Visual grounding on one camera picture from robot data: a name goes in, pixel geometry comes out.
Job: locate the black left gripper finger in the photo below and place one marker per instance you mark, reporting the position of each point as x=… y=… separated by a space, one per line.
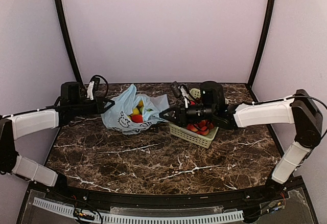
x=105 y=101
x=108 y=105

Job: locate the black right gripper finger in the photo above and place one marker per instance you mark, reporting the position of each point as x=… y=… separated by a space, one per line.
x=169 y=118
x=169 y=112

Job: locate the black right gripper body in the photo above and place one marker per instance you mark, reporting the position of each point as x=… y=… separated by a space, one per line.
x=207 y=111

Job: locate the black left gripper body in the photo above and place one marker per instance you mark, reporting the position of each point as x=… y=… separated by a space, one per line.
x=78 y=110

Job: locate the light blue printed plastic bag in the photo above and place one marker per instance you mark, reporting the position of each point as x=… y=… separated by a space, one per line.
x=119 y=116

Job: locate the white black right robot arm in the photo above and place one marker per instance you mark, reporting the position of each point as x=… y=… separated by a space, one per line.
x=298 y=109

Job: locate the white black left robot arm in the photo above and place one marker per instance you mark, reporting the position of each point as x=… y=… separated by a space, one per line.
x=19 y=125

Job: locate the fruits inside the bag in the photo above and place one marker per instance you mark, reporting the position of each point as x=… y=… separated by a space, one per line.
x=138 y=112

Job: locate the pale green perforated basket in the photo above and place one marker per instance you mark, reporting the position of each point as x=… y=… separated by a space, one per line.
x=183 y=133

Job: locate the bunch of small peaches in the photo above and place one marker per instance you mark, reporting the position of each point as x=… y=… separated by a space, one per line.
x=202 y=128

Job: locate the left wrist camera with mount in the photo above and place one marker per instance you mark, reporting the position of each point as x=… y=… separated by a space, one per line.
x=94 y=85

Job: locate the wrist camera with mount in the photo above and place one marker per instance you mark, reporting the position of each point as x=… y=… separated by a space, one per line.
x=182 y=93
x=94 y=85

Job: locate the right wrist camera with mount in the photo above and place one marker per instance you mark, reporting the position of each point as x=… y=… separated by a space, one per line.
x=182 y=93

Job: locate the white slotted cable duct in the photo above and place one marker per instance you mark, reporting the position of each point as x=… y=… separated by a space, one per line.
x=102 y=217

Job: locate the black left corner frame post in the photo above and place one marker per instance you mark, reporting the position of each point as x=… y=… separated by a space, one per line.
x=67 y=40

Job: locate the black corner frame post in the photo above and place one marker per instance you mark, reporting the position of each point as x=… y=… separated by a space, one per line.
x=67 y=40
x=262 y=43

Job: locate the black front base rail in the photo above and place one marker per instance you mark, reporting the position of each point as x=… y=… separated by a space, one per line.
x=291 y=205

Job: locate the black right corner frame post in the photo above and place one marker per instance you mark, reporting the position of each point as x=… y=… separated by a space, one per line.
x=262 y=43

